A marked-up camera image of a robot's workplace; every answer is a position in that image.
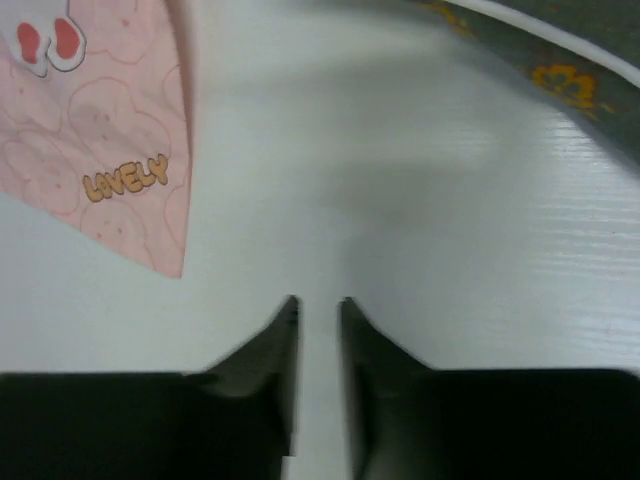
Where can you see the grey floral pillow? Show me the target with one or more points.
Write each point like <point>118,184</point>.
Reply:
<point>583,53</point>

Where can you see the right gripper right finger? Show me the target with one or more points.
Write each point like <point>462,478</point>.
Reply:
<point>408,420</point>

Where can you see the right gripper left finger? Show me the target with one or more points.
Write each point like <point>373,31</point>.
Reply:
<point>234,420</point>

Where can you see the pink cartoon pillowcase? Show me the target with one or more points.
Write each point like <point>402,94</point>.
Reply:
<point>94,126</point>

